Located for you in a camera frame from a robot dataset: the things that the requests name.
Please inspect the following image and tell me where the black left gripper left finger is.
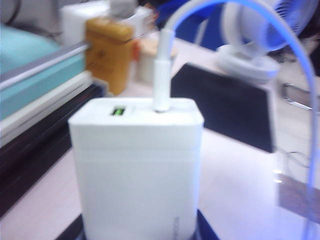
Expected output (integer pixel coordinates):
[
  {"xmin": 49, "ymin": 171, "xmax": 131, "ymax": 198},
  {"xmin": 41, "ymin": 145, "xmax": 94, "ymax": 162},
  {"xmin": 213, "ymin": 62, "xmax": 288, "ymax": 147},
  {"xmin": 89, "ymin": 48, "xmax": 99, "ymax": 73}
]
[{"xmin": 56, "ymin": 212, "xmax": 87, "ymax": 240}]

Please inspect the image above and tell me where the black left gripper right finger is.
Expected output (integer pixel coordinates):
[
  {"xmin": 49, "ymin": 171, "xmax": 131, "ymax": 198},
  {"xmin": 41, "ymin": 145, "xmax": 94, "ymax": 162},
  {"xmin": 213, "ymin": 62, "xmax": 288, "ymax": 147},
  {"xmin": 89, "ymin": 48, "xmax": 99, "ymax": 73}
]
[{"xmin": 193, "ymin": 209, "xmax": 221, "ymax": 240}]

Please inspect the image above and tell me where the white USB wall charger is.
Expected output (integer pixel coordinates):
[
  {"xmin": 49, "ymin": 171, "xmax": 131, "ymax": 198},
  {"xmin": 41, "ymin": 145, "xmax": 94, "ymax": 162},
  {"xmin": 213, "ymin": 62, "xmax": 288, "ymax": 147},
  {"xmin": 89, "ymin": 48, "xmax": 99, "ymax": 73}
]
[{"xmin": 67, "ymin": 97, "xmax": 205, "ymax": 240}]

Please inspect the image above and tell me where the white charger cable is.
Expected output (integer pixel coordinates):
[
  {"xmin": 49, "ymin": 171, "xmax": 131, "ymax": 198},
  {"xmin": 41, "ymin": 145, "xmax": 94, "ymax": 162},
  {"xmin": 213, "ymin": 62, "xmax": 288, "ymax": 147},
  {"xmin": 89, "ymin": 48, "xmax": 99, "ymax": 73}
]
[{"xmin": 152, "ymin": 0, "xmax": 320, "ymax": 240}]

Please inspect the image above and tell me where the flat black box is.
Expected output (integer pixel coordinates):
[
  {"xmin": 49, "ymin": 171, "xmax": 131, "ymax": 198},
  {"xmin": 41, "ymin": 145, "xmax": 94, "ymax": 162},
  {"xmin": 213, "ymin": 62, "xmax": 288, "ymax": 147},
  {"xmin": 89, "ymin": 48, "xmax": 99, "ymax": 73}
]
[
  {"xmin": 0, "ymin": 83, "xmax": 111, "ymax": 176},
  {"xmin": 0, "ymin": 139, "xmax": 76, "ymax": 217}
]

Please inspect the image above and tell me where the white book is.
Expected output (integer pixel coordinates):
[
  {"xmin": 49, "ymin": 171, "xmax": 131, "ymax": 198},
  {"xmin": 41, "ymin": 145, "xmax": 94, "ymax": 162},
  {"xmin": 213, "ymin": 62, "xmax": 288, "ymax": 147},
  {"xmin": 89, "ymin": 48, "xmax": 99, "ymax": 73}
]
[{"xmin": 0, "ymin": 72, "xmax": 96, "ymax": 146}]

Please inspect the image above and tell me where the black mouse pad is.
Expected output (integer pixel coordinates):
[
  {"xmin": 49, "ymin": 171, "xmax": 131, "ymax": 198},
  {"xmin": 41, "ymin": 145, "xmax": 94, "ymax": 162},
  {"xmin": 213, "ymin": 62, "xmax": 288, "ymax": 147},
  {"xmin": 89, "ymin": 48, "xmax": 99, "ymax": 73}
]
[{"xmin": 169, "ymin": 62, "xmax": 276, "ymax": 154}]

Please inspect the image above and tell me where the white desk fan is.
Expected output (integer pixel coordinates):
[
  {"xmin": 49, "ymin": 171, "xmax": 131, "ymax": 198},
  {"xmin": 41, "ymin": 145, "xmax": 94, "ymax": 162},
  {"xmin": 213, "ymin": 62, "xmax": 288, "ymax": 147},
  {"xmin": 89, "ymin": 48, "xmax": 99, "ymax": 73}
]
[{"xmin": 217, "ymin": 0, "xmax": 315, "ymax": 85}]

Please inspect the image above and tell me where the yellow tin can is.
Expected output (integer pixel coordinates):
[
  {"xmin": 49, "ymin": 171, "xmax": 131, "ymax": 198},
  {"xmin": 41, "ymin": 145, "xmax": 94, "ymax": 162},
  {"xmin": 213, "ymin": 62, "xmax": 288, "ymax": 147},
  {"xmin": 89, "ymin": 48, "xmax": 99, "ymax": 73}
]
[{"xmin": 84, "ymin": 17, "xmax": 137, "ymax": 96}]

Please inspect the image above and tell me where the white ceramic mug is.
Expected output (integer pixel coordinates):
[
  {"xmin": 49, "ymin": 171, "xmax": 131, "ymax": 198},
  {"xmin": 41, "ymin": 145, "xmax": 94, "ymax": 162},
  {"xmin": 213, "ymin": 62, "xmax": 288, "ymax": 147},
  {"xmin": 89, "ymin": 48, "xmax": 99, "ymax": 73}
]
[{"xmin": 136, "ymin": 37, "xmax": 178, "ymax": 82}]

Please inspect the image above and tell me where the orange fox figurine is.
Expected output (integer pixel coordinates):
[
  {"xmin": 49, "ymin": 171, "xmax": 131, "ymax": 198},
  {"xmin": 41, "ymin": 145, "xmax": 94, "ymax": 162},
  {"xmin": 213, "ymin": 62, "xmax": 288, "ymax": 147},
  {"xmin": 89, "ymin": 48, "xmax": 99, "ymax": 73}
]
[{"xmin": 131, "ymin": 41, "xmax": 141, "ymax": 62}]

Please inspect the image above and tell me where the wooden mug lid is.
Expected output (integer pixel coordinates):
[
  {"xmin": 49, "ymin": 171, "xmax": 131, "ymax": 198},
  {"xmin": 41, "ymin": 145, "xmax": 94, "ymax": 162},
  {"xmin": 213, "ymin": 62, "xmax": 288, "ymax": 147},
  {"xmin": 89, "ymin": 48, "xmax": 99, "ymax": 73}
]
[{"xmin": 139, "ymin": 37, "xmax": 180, "ymax": 60}]

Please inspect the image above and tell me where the white cardboard box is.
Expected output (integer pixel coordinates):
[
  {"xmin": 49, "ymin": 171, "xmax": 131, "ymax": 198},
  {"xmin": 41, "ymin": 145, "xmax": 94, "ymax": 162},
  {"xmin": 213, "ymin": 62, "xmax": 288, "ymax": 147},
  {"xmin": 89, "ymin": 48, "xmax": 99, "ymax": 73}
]
[{"xmin": 59, "ymin": 3, "xmax": 155, "ymax": 47}]

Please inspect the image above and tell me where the blue office partition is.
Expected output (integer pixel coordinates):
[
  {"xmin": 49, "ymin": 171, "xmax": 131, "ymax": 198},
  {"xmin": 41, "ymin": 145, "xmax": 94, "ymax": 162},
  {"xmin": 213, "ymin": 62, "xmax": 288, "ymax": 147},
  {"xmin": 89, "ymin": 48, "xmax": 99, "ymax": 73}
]
[{"xmin": 154, "ymin": 0, "xmax": 226, "ymax": 51}]

